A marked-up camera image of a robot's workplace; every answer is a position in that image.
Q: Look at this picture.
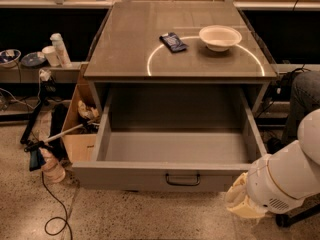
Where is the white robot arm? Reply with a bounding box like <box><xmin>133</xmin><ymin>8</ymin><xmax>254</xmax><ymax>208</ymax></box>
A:
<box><xmin>225</xmin><ymin>109</ymin><xmax>320</xmax><ymax>218</ymax></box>

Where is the grey top drawer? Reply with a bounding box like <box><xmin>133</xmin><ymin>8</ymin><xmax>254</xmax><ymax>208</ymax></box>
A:
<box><xmin>73</xmin><ymin>84</ymin><xmax>266</xmax><ymax>192</ymax></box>

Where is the black tripod leg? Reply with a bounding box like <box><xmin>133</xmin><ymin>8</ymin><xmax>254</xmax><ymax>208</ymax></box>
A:
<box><xmin>20</xmin><ymin>84</ymin><xmax>46</xmax><ymax>144</ymax></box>

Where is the black floor cable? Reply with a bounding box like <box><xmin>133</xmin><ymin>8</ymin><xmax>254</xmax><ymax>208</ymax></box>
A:
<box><xmin>40</xmin><ymin>171</ymin><xmax>74</xmax><ymax>240</ymax></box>

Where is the grabber tool with blue handle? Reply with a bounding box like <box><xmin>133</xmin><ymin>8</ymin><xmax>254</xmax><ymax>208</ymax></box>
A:
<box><xmin>24</xmin><ymin>118</ymin><xmax>98</xmax><ymax>171</ymax></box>

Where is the white bowl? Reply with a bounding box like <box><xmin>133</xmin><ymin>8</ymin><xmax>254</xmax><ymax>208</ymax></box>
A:
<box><xmin>199</xmin><ymin>25</ymin><xmax>242</xmax><ymax>52</ymax></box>

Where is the white paper cup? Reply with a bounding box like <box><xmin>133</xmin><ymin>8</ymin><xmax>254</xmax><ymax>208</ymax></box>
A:
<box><xmin>42</xmin><ymin>46</ymin><xmax>60</xmax><ymax>67</ymax></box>

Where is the white cylindrical bottle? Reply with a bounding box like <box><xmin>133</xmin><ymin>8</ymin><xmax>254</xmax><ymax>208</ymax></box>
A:
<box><xmin>50</xmin><ymin>33</ymin><xmax>72</xmax><ymax>68</ymax></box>

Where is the person leg in jeans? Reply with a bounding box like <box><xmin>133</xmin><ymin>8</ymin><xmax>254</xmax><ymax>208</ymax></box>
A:
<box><xmin>281</xmin><ymin>71</ymin><xmax>320</xmax><ymax>145</ymax></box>

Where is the white power adapter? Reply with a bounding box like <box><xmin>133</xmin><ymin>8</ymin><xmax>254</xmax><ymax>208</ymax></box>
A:
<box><xmin>39</xmin><ymin>69</ymin><xmax>51</xmax><ymax>82</ymax></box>

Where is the crumpled paper in box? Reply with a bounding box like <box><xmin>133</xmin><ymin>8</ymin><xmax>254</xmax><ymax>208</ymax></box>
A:
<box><xmin>77</xmin><ymin>100</ymin><xmax>99</xmax><ymax>120</ymax></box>

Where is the dark blue snack packet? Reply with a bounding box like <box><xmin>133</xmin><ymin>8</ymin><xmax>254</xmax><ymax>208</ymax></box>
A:
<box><xmin>159</xmin><ymin>32</ymin><xmax>187</xmax><ymax>53</ymax></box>

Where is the black office chair base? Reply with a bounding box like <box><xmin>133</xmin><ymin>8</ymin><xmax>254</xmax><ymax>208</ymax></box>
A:
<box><xmin>275</xmin><ymin>204</ymin><xmax>320</xmax><ymax>228</ymax></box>

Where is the blue plate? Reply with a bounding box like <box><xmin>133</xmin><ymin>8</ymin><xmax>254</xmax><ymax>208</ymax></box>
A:
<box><xmin>21</xmin><ymin>52</ymin><xmax>47</xmax><ymax>67</ymax></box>

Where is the blue patterned bowl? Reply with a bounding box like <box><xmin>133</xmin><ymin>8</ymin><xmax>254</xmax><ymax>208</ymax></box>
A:
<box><xmin>0</xmin><ymin>49</ymin><xmax>21</xmax><ymax>68</ymax></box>

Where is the cardboard box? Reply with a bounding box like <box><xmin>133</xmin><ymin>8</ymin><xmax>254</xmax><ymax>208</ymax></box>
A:
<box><xmin>62</xmin><ymin>64</ymin><xmax>96</xmax><ymax>163</ymax></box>

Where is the grey drawer cabinet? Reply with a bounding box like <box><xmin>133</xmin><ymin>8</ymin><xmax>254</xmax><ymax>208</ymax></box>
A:
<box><xmin>83</xmin><ymin>0</ymin><xmax>278</xmax><ymax>118</ymax></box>

